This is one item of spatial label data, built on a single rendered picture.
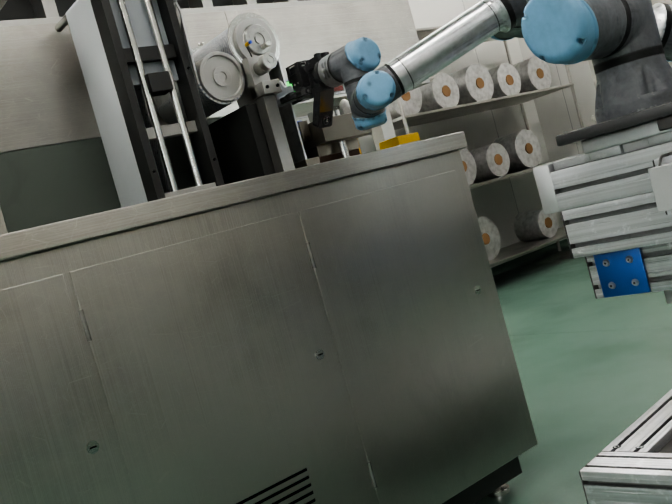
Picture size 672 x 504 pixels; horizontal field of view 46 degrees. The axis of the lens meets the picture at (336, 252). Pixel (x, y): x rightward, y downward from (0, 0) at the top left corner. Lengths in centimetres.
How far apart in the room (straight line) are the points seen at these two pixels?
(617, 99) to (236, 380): 85
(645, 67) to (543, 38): 20
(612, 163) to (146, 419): 93
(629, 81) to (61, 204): 134
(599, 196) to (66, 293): 94
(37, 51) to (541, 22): 128
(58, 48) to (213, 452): 113
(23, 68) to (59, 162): 24
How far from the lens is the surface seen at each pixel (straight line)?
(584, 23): 132
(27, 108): 211
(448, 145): 193
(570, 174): 150
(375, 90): 165
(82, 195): 210
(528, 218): 615
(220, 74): 196
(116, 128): 196
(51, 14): 222
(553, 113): 700
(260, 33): 203
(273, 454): 160
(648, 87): 145
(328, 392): 166
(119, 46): 171
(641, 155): 144
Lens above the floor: 79
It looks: 3 degrees down
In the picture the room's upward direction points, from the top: 15 degrees counter-clockwise
